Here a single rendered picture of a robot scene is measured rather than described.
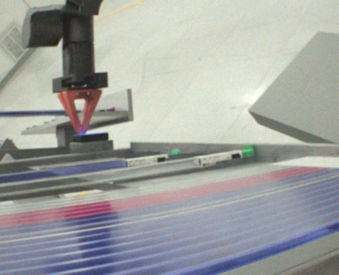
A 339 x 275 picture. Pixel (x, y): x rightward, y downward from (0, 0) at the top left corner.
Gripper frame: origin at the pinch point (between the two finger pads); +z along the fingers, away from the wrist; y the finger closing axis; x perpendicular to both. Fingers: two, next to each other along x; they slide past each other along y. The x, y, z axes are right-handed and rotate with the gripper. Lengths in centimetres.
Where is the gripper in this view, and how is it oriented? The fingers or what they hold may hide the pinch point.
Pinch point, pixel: (80, 129)
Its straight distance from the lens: 92.1
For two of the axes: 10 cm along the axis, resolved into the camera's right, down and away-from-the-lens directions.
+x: 8.4, -0.8, 5.4
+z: 0.6, 10.0, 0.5
